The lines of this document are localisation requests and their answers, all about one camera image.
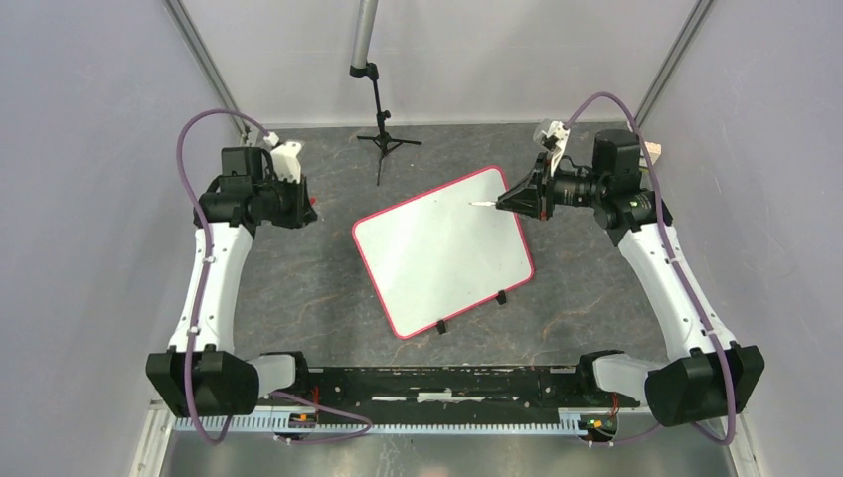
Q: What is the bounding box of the blue slotted cable duct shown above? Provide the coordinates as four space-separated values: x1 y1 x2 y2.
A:
172 408 620 436

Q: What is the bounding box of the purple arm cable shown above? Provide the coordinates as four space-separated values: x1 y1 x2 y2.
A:
565 91 738 449
175 108 374 447

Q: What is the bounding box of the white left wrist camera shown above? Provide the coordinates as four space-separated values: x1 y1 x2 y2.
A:
269 140 303 184

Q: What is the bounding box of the pink-framed whiteboard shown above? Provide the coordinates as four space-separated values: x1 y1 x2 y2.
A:
351 166 535 340

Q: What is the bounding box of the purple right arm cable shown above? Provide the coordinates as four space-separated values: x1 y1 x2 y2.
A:
565 91 738 449

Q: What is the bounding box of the grey metal pole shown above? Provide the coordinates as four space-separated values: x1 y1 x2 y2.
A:
350 0 379 78

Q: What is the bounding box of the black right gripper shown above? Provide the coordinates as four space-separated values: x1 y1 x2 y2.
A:
497 150 607 221

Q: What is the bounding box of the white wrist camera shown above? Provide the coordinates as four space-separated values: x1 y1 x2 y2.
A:
269 140 303 184
533 119 571 176

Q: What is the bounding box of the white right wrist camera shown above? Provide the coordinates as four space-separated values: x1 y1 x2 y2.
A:
533 119 571 176

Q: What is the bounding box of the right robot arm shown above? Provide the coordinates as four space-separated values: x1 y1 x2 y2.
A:
493 121 765 427

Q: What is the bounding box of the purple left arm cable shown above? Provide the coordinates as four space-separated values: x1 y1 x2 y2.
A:
175 108 374 447

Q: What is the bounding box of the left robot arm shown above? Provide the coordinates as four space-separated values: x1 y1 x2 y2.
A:
145 140 317 418

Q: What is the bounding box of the black camera tripod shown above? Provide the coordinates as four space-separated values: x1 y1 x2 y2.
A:
353 63 422 186

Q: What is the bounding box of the colourful toy block stack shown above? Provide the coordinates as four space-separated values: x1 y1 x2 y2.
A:
639 141 662 168

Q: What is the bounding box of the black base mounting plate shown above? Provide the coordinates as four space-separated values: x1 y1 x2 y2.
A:
289 365 640 426

